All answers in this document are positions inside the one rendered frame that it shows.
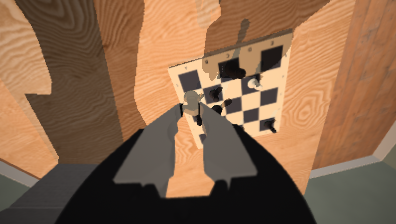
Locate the black and cream chessboard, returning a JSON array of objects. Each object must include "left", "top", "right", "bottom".
[{"left": 167, "top": 33, "right": 293, "bottom": 137}]

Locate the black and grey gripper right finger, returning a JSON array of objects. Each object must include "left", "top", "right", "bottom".
[{"left": 198, "top": 102, "right": 317, "bottom": 224}]

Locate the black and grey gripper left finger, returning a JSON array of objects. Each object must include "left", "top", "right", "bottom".
[{"left": 54, "top": 103, "right": 184, "bottom": 224}]

